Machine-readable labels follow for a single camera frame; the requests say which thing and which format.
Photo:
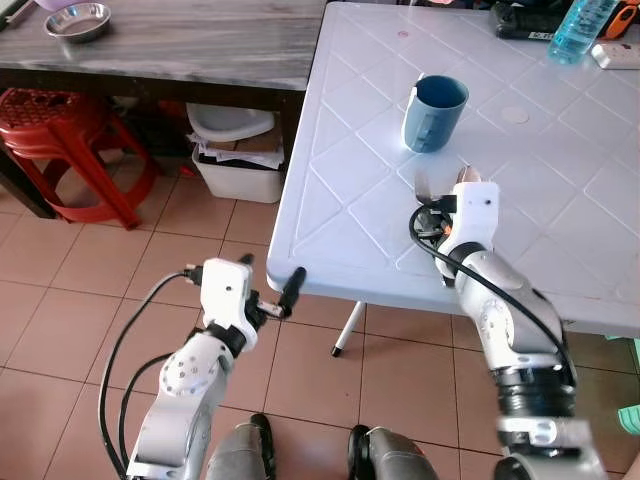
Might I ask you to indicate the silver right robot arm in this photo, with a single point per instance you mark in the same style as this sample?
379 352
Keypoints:
500 320

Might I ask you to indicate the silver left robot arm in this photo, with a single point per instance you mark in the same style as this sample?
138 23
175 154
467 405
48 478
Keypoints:
185 385

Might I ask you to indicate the white metal table leg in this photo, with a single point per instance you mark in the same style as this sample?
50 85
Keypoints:
347 332

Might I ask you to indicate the blue ceramic mug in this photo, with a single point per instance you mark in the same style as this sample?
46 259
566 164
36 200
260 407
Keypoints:
435 118

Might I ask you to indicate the white plastic folding table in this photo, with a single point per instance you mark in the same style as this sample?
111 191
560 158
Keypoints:
540 190

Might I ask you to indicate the white plastic basin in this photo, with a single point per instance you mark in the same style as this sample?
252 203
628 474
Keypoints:
230 122

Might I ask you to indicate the grey left robot leg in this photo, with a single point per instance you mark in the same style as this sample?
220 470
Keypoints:
240 455

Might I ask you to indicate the grey robot leg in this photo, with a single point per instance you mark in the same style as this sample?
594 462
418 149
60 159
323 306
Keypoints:
240 455
395 458

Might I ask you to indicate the black electronic device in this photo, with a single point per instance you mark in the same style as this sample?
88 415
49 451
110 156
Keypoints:
525 20

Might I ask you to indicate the clear blue water bottle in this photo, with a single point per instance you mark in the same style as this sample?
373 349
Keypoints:
578 30

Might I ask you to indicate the white power strip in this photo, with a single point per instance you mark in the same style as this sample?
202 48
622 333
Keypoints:
618 55

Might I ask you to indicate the grey right robot leg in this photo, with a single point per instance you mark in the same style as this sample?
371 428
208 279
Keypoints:
395 458

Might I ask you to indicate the grey marble-pattern table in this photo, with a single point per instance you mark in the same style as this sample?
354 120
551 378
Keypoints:
200 45

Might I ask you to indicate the orange plastic tool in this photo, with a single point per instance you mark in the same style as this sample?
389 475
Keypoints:
625 15

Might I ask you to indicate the red plastic stool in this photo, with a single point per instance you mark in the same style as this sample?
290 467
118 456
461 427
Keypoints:
50 125

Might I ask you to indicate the green plastic stool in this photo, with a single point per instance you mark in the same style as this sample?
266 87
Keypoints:
631 390

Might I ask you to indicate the stainless steel bowl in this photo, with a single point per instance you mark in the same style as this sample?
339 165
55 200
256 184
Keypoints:
78 22

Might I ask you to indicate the purple plastic container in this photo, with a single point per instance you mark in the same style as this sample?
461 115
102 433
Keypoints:
55 4

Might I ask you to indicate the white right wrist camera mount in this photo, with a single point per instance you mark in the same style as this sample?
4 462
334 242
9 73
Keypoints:
477 212

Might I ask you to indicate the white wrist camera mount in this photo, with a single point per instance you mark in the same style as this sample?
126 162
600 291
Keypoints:
224 290
477 212

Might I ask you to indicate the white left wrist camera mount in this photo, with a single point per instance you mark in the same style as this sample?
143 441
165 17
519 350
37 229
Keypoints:
224 290

